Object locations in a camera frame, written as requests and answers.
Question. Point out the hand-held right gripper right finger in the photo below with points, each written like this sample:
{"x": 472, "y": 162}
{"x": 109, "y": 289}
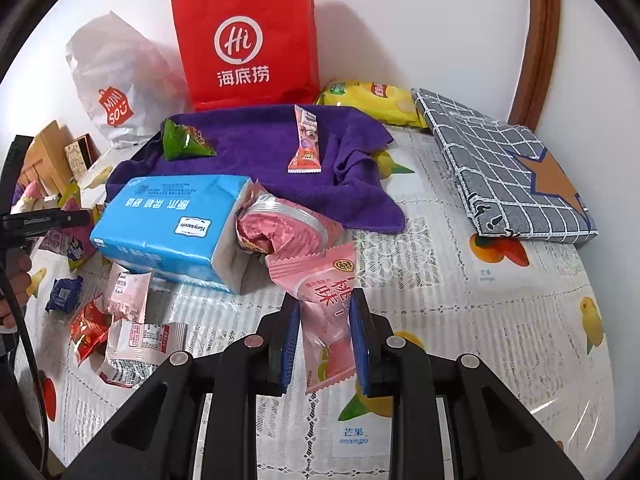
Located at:
{"x": 360, "y": 345}

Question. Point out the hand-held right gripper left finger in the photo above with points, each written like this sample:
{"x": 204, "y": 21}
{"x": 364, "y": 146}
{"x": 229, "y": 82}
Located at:
{"x": 287, "y": 350}

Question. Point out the pink peach snack packet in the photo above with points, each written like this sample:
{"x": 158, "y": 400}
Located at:
{"x": 320, "y": 280}

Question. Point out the pale pink snack packet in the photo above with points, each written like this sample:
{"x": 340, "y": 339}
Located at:
{"x": 127, "y": 295}

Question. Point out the person's left hand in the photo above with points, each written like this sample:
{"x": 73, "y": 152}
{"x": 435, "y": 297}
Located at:
{"x": 17, "y": 280}

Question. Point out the pink cartoon snack packet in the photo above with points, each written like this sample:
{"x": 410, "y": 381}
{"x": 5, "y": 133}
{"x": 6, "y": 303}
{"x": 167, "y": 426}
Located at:
{"x": 75, "y": 245}

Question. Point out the brown cardboard box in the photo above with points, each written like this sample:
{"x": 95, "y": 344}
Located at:
{"x": 47, "y": 150}

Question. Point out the patterned brown box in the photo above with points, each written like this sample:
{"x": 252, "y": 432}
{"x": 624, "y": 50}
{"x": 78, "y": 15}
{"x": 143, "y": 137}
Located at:
{"x": 80, "y": 157}

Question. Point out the small blue snack packet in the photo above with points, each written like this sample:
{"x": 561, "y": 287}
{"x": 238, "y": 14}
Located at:
{"x": 64, "y": 294}

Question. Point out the blue tissue pack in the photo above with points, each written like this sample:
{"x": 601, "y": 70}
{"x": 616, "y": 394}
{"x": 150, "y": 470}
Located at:
{"x": 165, "y": 220}

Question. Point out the crumpled pink snack packet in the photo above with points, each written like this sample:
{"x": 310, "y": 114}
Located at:
{"x": 285, "y": 230}

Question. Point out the white red label snack packet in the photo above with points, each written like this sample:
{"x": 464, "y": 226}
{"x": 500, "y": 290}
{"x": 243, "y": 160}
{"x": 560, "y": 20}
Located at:
{"x": 145, "y": 340}

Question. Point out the fruit printed tablecloth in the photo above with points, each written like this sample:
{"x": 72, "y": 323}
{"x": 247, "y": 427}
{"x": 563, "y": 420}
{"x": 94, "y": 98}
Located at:
{"x": 500, "y": 310}

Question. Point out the green snack packet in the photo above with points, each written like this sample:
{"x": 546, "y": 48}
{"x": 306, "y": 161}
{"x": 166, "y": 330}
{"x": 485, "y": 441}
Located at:
{"x": 185, "y": 140}

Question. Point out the white plastic bag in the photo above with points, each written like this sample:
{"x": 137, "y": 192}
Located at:
{"x": 115, "y": 60}

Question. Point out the pink stick snack packet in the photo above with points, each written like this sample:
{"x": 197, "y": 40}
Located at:
{"x": 306, "y": 145}

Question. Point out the grey checked folded cloth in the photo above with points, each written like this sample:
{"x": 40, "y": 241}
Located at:
{"x": 490, "y": 170}

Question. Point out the purple towel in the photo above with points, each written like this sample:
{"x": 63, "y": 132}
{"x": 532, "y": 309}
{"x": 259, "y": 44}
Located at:
{"x": 250, "y": 135}

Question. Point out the yellow chips bag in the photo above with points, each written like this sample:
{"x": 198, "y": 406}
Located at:
{"x": 370, "y": 105}

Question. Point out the red paper bag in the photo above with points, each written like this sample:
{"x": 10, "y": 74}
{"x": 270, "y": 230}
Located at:
{"x": 250, "y": 10}

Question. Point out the brown wooden door frame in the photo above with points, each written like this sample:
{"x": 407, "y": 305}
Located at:
{"x": 537, "y": 35}

